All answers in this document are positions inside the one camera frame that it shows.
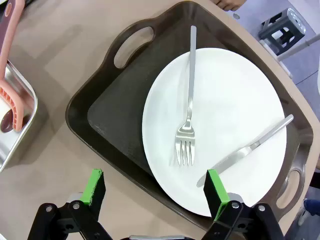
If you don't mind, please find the rectangular metal pan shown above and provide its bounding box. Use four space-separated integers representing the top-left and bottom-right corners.
0 59 38 173

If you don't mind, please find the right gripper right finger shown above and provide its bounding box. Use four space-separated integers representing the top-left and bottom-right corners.
199 169 286 240

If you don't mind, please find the silver fork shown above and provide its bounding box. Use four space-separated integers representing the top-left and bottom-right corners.
174 25 198 166

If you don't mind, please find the person's right hand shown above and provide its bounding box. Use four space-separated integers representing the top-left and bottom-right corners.
214 0 241 11

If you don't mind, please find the blue shoe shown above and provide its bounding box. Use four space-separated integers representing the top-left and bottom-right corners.
303 198 320 221

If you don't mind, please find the pink silicone spatula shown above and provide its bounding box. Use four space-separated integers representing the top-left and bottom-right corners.
0 0 35 133

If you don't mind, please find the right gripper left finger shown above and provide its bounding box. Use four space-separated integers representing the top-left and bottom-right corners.
27 169 111 240

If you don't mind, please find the silver table knife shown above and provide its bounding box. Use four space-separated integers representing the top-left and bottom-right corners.
196 114 295 188

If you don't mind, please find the large white dinner plate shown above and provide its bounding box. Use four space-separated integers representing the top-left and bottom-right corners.
141 47 288 218

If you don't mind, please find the dark brown serving tray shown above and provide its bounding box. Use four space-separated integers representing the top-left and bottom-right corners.
65 1 315 233

